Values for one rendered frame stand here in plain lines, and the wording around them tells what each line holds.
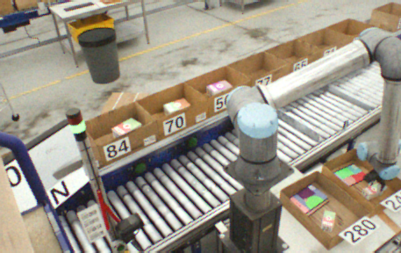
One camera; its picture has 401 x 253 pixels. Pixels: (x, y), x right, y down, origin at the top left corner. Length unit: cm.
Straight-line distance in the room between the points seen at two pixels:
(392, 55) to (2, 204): 136
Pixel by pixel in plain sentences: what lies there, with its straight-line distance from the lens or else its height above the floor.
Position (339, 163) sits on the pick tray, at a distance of 230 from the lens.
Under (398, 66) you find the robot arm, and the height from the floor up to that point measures 166.
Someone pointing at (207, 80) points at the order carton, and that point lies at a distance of 266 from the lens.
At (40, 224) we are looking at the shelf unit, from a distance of 77.
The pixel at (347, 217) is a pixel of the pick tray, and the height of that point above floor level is 76.
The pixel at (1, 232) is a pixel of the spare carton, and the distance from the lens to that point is 42.
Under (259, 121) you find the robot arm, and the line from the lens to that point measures 128.
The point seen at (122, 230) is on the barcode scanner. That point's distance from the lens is 155.
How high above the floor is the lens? 228
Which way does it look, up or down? 36 degrees down
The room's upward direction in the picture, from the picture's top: 4 degrees counter-clockwise
